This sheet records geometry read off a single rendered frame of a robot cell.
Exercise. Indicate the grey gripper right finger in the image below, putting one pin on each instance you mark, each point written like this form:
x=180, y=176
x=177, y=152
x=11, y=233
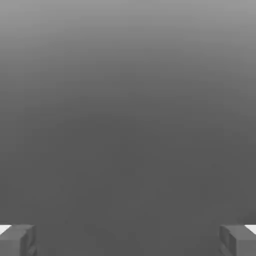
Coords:
x=240, y=242

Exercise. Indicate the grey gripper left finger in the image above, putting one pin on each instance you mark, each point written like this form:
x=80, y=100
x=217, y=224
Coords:
x=16, y=242

